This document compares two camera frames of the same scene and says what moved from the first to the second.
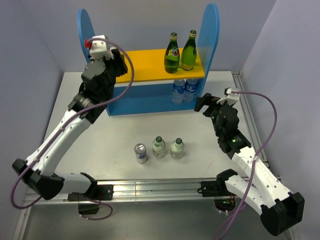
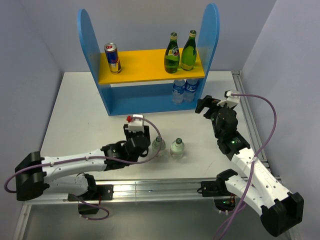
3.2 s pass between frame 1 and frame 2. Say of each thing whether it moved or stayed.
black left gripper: moved
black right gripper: stayed
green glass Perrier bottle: stayed
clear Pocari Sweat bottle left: stayed
